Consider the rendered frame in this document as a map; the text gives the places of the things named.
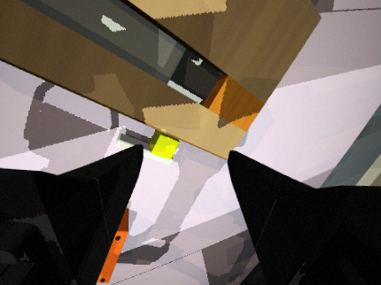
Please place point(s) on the small yellow block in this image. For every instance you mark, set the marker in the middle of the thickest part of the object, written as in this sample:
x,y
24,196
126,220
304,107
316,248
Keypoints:
x,y
163,145

